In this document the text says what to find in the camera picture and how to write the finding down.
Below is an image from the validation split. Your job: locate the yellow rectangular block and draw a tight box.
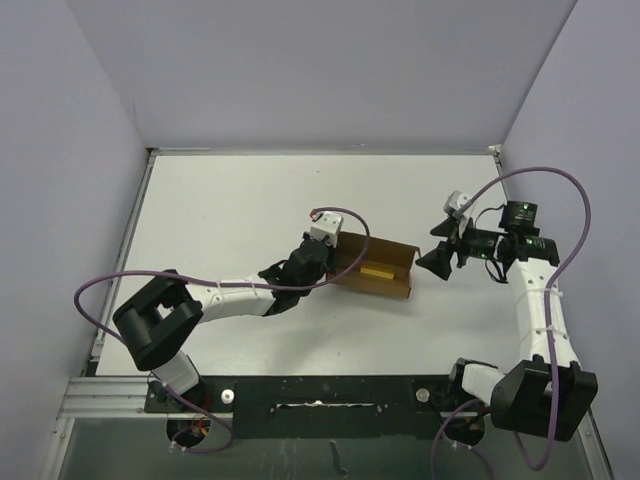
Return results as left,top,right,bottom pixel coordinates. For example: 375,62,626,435
360,267,395,280

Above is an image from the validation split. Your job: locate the brown cardboard box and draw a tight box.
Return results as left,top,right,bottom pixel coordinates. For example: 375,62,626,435
327,232,420,299

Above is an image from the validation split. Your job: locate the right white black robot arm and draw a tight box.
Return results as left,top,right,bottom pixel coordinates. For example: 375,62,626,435
416,191,598,442

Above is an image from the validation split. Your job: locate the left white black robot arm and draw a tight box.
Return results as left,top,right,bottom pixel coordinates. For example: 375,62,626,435
113,233,338,411

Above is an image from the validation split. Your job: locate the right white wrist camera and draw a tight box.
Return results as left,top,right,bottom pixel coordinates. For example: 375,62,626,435
443,190,475,225

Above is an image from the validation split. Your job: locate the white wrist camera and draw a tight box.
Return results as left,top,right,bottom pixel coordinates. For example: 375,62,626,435
443,190,475,225
309,210,344,248

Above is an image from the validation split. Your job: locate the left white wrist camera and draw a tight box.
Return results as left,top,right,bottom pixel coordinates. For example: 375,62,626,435
309,210,344,248

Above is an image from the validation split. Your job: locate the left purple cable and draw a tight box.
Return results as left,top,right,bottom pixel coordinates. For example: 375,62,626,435
73,206,372,454

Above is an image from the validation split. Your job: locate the purple cable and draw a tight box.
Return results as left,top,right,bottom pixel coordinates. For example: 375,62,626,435
431,166,592,480
73,206,372,454

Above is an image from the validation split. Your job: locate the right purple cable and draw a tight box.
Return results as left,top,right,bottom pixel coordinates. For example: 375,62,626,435
431,166,592,480

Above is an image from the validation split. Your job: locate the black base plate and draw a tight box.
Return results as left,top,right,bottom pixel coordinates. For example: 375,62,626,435
144,375,471,440

